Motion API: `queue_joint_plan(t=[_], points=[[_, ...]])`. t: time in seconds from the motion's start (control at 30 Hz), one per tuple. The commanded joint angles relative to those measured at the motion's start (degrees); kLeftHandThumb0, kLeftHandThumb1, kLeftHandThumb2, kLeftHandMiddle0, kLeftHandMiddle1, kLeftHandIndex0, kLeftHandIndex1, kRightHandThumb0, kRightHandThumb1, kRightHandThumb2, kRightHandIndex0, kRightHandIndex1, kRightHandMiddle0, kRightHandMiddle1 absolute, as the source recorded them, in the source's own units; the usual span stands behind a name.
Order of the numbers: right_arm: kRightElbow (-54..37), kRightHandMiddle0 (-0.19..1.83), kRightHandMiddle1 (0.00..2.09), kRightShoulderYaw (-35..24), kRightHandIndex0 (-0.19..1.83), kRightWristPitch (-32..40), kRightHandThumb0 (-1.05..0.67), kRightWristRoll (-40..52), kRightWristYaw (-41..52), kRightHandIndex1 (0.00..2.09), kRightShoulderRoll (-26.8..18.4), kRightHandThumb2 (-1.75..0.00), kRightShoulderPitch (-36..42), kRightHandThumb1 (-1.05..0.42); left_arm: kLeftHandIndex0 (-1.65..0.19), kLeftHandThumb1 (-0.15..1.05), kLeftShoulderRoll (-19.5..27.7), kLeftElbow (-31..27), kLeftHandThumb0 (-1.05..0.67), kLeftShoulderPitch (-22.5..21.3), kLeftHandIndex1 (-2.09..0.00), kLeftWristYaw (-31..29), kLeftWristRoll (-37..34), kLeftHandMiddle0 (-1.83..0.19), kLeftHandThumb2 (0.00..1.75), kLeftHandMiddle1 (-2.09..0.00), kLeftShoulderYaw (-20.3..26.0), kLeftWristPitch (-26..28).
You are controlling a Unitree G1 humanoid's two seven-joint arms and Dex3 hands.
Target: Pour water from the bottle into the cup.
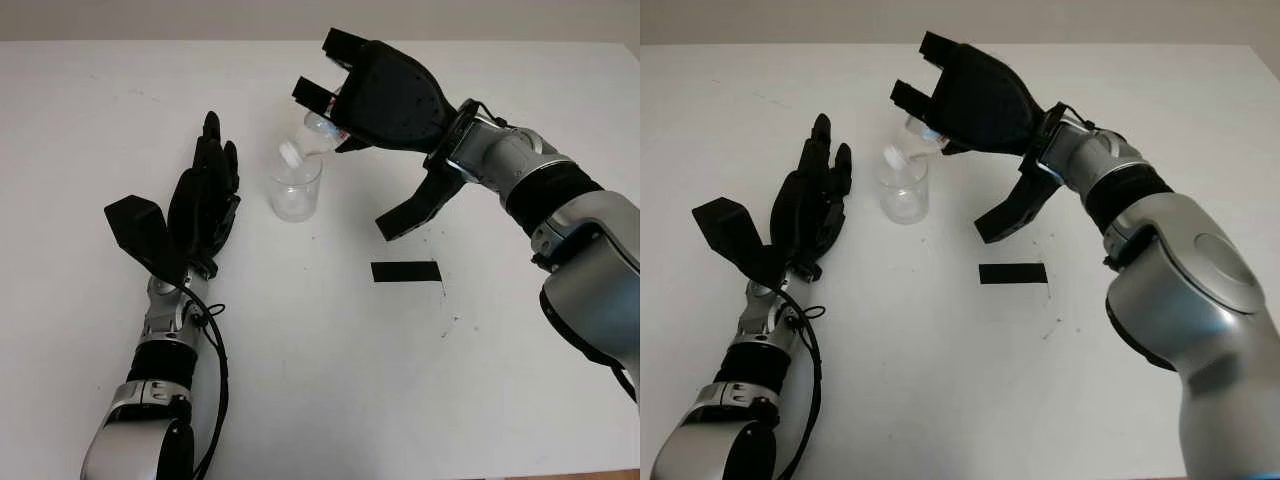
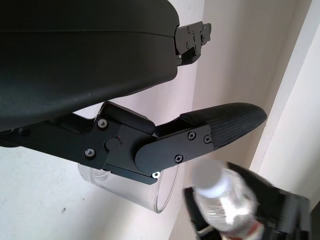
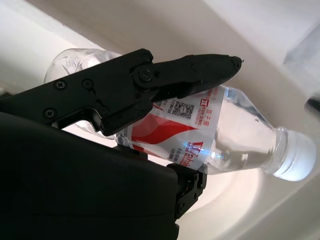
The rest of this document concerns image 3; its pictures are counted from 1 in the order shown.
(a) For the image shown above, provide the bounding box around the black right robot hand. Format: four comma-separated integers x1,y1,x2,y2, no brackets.
0,48,244,240

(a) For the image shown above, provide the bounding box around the clear plastic water bottle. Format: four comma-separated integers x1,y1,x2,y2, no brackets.
43,48,317,182

